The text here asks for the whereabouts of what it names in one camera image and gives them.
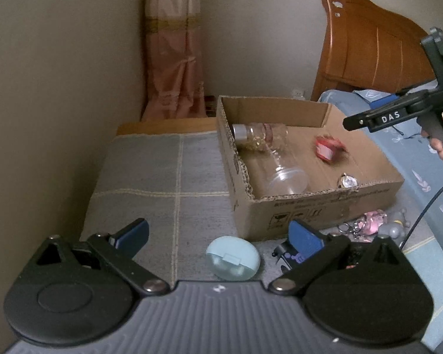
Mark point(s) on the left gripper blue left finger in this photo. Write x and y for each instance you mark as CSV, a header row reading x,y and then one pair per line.
x,y
117,251

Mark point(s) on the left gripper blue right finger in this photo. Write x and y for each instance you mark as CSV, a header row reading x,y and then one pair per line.
x,y
323,253

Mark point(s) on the pink bottle keychain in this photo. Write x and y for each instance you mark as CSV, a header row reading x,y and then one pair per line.
x,y
366,225

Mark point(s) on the clear plastic jar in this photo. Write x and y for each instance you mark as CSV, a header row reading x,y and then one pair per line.
x,y
282,173

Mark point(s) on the grey cartoon figure toy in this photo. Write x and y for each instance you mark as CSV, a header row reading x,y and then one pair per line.
x,y
395,227

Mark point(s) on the glass bottle with yellow beads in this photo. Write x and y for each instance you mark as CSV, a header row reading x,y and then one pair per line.
x,y
260,136

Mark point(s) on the blue floral pillow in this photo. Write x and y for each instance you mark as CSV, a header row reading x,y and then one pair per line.
x,y
375,98

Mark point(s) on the light blue egg case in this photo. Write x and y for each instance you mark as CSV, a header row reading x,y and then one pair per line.
x,y
232,258

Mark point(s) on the wooden bed headboard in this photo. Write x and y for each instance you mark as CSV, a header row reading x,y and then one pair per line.
x,y
368,47

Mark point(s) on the blue floral bed sheet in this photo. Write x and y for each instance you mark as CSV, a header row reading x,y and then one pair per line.
x,y
411,156

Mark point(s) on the brown cardboard box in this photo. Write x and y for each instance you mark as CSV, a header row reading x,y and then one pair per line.
x,y
323,204

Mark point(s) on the pink beige curtain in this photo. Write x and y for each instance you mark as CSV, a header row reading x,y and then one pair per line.
x,y
173,62

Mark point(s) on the small silver keychain charm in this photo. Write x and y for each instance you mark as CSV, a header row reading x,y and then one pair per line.
x,y
347,181

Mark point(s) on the white wall socket plug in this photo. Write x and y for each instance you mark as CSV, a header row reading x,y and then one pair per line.
x,y
298,94

